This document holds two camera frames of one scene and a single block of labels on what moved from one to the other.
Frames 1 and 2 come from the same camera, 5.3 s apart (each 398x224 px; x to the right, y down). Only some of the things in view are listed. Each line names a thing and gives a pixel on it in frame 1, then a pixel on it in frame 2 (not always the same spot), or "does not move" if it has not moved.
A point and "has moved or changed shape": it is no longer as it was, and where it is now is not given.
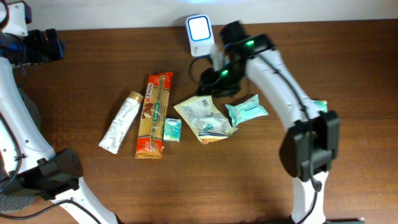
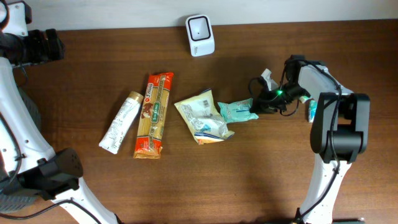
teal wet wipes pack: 250,108 has moved or changed shape
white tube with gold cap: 115,136 does not move
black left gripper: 45,51 does not move
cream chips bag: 203,115 does not move
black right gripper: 210,78 to 263,101
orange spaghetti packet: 153,117 does not move
